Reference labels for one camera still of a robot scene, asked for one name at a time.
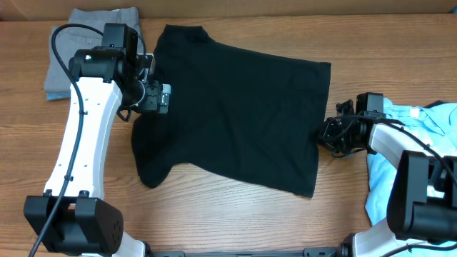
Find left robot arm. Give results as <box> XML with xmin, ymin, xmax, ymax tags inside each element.
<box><xmin>24</xmin><ymin>23</ymin><xmax>171</xmax><ymax>256</ymax></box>

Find black t-shirt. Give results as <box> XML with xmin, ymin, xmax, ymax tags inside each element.
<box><xmin>131</xmin><ymin>25</ymin><xmax>331</xmax><ymax>197</ymax></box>

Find folded grey shorts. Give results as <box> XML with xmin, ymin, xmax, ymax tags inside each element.
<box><xmin>44</xmin><ymin>7</ymin><xmax>141</xmax><ymax>92</ymax></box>

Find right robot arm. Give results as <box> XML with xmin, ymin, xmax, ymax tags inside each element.
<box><xmin>318</xmin><ymin>93</ymin><xmax>456</xmax><ymax>256</ymax></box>

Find folded light blue garment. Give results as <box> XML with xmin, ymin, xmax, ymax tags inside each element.
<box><xmin>46</xmin><ymin>91</ymin><xmax>71</xmax><ymax>101</ymax></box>

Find light blue t-shirt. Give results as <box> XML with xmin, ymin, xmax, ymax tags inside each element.
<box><xmin>363</xmin><ymin>96</ymin><xmax>457</xmax><ymax>257</ymax></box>

